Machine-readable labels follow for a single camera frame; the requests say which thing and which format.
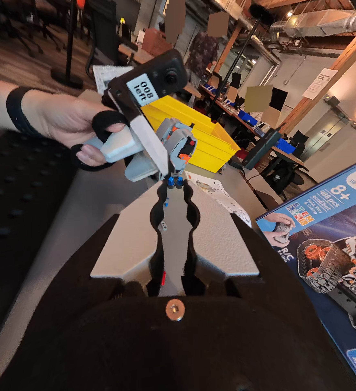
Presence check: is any dark monitor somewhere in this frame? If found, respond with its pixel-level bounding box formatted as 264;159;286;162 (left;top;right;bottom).
245;128;283;170

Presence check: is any robot kit box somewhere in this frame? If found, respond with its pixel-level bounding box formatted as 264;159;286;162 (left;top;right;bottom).
255;159;356;391

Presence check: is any silver air duct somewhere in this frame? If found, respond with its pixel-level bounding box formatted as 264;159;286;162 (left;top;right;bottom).
270;9;356;37

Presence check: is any open instruction booklet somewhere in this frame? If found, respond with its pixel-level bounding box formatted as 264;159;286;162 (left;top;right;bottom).
184;171;252;228

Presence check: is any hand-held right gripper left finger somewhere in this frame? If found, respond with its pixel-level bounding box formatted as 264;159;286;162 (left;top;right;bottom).
90;181;168;297

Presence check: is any white printed paper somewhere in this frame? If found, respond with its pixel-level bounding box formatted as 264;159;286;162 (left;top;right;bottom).
92;65;134;95

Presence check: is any black boom pole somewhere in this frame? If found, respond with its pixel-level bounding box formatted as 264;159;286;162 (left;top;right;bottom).
210;3;275;106

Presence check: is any white notice paper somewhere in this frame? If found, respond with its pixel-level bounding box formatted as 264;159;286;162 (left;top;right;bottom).
303;69;339;100

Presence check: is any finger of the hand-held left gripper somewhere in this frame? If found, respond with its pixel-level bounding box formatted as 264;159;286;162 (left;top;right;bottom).
129;114;176;181

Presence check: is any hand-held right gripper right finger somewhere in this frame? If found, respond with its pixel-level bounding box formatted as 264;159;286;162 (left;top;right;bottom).
181;180;260;296

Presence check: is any black perforated panel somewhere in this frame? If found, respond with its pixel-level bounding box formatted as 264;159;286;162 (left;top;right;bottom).
0;130;78;364

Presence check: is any wooden post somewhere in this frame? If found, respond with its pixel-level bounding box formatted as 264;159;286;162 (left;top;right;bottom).
280;26;356;135

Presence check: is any black pole stand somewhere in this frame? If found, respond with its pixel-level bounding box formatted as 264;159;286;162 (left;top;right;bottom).
50;0;84;90

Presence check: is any yellow storage bin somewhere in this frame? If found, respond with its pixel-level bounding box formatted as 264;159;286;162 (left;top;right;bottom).
140;95;241;174

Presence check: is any person's left hand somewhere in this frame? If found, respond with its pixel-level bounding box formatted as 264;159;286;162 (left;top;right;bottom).
25;91;126;167

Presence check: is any grey robot model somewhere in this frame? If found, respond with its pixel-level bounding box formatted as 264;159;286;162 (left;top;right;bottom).
156;118;198;173

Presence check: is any black wristband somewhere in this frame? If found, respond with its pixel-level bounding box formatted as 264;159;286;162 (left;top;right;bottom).
6;87;45;138

